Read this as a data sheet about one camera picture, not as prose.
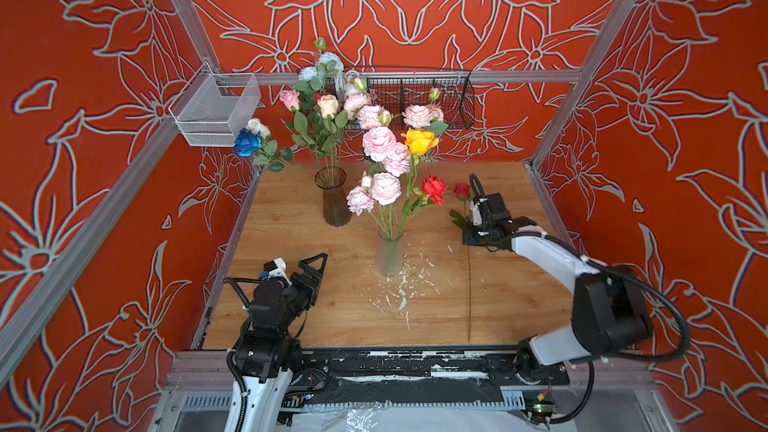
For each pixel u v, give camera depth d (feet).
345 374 2.42
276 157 2.31
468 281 2.77
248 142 2.11
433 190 2.25
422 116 2.23
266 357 1.75
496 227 2.25
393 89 3.11
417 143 1.97
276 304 1.85
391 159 2.10
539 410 2.25
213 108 3.06
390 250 2.63
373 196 2.13
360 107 2.27
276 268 2.29
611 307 1.44
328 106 2.29
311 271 2.17
